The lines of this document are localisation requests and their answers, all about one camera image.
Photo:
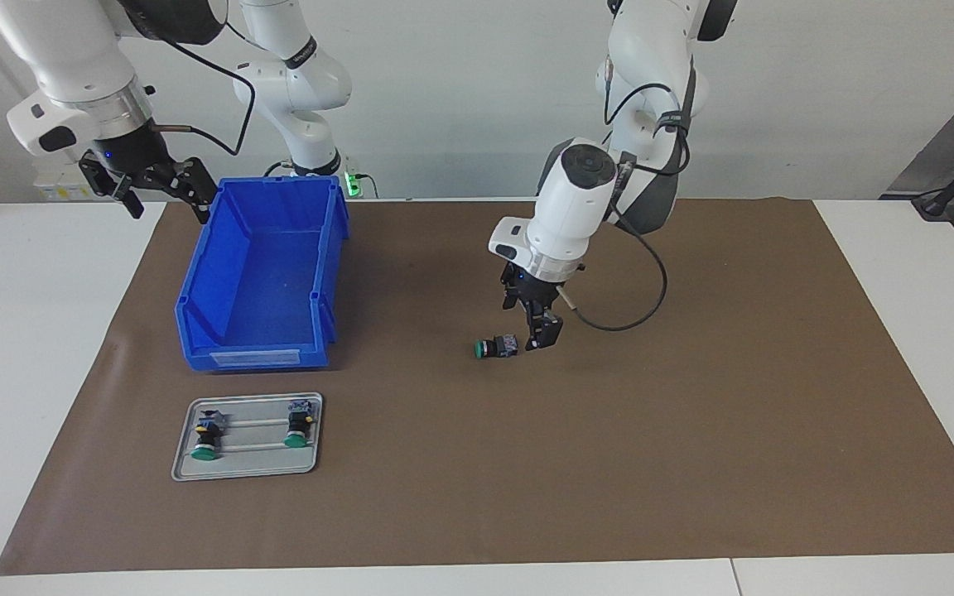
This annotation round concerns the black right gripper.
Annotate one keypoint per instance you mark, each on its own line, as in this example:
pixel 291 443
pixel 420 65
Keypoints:
pixel 133 153

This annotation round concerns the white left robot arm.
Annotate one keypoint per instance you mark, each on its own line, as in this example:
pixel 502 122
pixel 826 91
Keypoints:
pixel 576 190

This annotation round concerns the white wall socket box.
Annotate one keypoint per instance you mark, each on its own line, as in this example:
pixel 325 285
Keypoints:
pixel 55 189

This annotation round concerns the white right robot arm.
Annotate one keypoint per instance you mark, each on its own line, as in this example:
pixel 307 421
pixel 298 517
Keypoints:
pixel 71 50

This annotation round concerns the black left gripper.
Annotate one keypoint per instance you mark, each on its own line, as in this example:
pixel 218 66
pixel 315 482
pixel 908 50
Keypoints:
pixel 539 294

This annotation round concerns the blue plastic storage bin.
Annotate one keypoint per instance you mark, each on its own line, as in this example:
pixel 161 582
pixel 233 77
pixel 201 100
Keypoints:
pixel 262 281

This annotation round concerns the brown table mat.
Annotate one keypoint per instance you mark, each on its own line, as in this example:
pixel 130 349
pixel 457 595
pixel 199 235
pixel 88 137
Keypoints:
pixel 527 455

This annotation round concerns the green push button switch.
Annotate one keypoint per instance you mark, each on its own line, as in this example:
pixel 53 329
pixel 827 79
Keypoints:
pixel 299 424
pixel 206 434
pixel 495 348

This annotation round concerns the silver metal tray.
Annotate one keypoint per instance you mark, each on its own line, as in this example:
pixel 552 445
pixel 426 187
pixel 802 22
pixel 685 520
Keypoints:
pixel 249 463

